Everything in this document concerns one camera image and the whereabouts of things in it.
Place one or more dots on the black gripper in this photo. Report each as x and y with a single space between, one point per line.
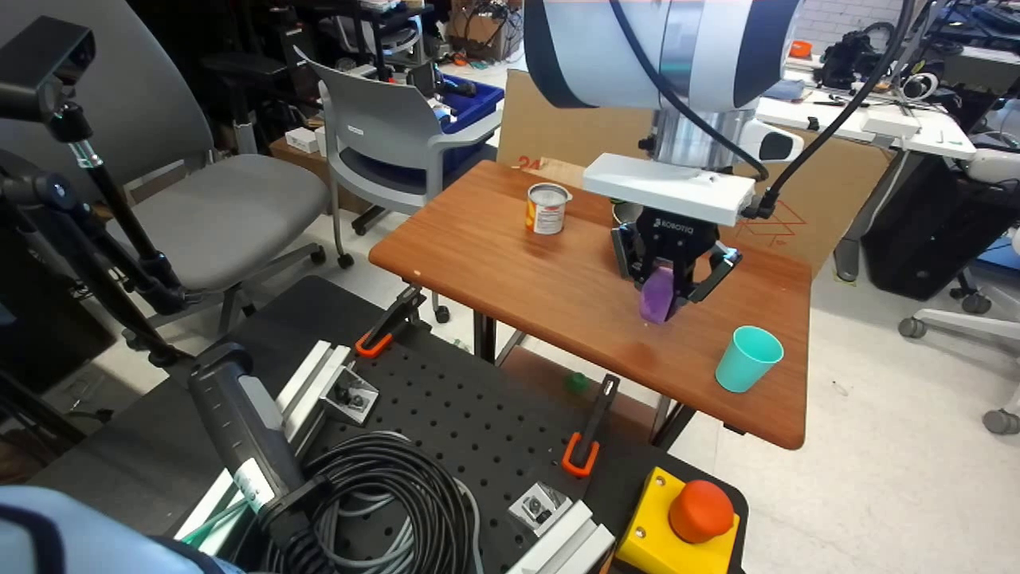
666 242

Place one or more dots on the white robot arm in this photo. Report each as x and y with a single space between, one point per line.
638 53

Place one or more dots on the teal plastic cup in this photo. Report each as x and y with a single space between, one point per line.
750 359

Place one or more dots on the small white orange can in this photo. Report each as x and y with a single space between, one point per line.
549 210

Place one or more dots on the large printed cardboard box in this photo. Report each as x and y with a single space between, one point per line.
551 116

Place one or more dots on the black orange bar clamp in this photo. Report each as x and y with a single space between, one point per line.
577 457
373 343

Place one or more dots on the black perforated breadboard table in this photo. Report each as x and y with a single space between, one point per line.
479 417

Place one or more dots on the small orange object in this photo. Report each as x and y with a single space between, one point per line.
802 49

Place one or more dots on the blue plastic bin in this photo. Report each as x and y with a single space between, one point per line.
473 106

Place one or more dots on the white desk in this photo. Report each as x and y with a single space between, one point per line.
904 129

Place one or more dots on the yellow emergency stop box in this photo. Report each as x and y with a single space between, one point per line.
654 532

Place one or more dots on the black bag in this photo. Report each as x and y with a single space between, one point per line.
856 60

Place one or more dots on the small brown cardboard box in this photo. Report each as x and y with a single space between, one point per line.
481 27

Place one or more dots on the grey chair with casters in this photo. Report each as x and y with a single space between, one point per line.
382 129

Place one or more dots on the large grey office chair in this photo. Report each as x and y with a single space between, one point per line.
234 218

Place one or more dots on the black handheld device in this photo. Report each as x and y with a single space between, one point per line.
241 419

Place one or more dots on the black tripod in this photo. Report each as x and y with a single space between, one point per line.
115 210

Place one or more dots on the white blue plastic shell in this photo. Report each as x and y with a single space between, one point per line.
63 532

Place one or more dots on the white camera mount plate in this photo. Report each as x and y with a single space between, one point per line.
671 187

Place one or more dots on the aluminium extrusion rail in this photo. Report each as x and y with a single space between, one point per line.
312 383
569 543

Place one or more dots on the black camera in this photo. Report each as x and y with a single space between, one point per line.
48 53

